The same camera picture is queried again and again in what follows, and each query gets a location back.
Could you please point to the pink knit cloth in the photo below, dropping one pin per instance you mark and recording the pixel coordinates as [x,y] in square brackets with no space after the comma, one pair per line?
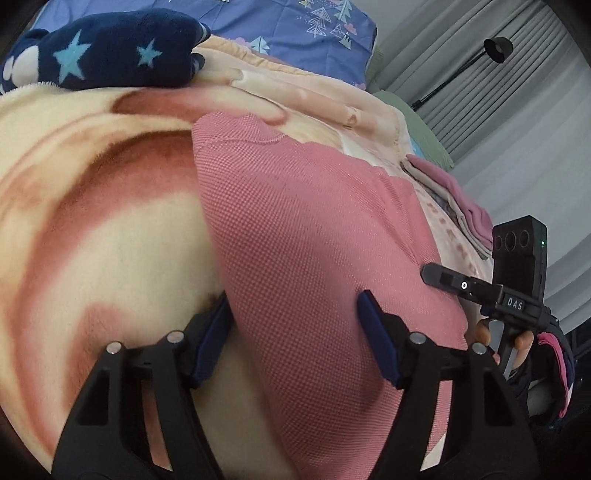
[300,230]

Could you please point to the navy star fleece cloth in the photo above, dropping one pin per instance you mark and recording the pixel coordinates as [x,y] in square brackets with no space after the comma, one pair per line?
[115,41]

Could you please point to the black floor lamp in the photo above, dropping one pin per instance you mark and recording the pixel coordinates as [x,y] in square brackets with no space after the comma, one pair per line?
[498,48]

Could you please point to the blue printed bed sheet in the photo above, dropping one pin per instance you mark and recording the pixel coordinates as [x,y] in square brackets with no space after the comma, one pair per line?
[286,27]

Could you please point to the person's right hand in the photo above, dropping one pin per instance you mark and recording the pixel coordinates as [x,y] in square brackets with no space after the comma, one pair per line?
[525,344]

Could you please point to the green pillow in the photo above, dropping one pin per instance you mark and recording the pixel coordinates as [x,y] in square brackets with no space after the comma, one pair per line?
[429,136]

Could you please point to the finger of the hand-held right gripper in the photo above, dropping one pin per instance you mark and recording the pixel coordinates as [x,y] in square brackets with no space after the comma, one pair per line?
[461,285]

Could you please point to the folded beige cloth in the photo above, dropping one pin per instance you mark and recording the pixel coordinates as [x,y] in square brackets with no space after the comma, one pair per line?
[475,247]

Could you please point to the stack of folded pink cloths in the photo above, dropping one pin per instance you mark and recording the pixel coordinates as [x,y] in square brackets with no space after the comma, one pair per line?
[461,203]

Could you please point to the person's right forearm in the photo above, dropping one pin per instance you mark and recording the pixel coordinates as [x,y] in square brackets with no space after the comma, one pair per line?
[549,369]

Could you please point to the grey curtain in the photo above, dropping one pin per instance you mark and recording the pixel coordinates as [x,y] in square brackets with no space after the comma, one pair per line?
[531,115]

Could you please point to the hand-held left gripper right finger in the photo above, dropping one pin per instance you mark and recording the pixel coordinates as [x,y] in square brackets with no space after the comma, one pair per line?
[376,341]

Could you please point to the cream and red blanket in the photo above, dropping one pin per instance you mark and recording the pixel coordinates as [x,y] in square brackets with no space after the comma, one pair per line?
[69,184]

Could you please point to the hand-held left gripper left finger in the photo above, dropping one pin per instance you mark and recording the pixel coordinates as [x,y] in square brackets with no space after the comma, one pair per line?
[212,341]

